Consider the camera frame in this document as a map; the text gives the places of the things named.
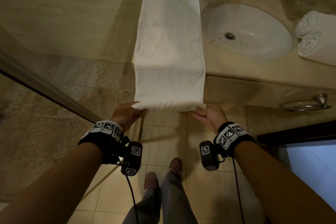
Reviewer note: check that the wristband with marker tags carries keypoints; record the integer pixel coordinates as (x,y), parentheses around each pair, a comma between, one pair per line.
(105,134)
(232,136)

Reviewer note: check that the person's left forearm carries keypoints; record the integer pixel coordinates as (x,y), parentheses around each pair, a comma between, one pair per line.
(49,189)

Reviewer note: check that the metal shower door frame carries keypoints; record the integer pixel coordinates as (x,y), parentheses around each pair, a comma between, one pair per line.
(47,90)

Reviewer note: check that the person's right leg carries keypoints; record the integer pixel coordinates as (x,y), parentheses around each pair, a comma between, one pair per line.
(175,200)

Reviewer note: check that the left wristband with marker tags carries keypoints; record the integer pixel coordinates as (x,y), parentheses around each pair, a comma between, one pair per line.
(105,134)

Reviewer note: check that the dark wooden door frame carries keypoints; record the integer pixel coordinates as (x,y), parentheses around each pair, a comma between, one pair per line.
(296,133)

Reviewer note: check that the white oval sink basin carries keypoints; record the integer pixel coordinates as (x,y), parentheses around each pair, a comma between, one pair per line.
(252,29)

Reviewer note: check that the person's left hand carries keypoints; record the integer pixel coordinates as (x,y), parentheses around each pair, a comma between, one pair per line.
(124,117)

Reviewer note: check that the white textured towel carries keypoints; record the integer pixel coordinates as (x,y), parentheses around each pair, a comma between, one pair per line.
(168,48)

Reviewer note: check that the person's left leg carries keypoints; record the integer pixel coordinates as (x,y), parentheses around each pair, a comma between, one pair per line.
(147,208)

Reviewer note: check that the right wristband with marker tags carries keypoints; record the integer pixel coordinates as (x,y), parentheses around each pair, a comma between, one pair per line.
(232,136)

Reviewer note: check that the metal sink drain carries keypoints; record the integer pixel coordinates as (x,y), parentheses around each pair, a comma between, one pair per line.
(230,36)

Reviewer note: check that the person's right shoe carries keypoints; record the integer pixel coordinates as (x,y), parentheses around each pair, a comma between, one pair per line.
(175,166)

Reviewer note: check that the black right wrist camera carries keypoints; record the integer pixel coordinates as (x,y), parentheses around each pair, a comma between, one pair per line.
(208,155)

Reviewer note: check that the person's left thumb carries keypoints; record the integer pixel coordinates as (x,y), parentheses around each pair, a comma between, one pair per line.
(139,112)

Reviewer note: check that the person's left shoe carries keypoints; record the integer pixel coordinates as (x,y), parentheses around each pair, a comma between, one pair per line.
(151,180)

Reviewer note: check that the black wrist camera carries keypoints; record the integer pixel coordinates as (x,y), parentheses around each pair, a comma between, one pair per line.
(132,158)
(208,155)

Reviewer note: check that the person's shoe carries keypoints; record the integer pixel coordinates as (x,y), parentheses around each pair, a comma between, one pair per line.
(175,166)
(151,180)

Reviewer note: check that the rolled white towel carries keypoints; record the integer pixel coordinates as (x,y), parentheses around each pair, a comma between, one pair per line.
(319,48)
(315,23)

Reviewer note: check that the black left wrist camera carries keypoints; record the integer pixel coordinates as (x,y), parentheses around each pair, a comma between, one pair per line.
(132,158)

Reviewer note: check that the person's leg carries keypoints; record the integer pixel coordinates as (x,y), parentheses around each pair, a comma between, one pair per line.
(147,208)
(175,200)

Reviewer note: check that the person's right forearm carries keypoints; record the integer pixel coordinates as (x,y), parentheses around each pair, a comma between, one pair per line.
(278,187)

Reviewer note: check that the person's right thumb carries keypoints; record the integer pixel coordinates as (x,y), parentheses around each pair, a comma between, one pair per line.
(199,117)

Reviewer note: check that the person's right hand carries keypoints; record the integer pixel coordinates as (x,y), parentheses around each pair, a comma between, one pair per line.
(214,118)

